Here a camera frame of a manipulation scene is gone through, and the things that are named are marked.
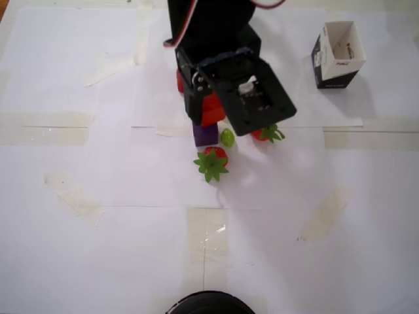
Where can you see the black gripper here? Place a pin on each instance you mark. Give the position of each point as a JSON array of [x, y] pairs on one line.
[[195, 104]]

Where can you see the red wooden cube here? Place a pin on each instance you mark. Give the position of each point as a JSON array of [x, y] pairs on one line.
[[212, 112]]

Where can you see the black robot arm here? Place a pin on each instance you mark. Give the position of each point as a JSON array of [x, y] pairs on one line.
[[216, 16]]

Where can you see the purple wooden cube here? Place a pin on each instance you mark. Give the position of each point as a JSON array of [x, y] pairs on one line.
[[206, 135]]

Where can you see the green plastic grape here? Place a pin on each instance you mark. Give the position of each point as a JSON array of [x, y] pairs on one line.
[[227, 137]]

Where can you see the red plastic strawberry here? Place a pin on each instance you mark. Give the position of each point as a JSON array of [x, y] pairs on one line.
[[262, 134], [180, 81], [212, 160]]

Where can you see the open white black cardboard box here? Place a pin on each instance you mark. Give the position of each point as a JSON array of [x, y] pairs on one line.
[[340, 45]]

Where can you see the black round object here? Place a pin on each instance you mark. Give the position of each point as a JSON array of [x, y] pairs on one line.
[[209, 304]]

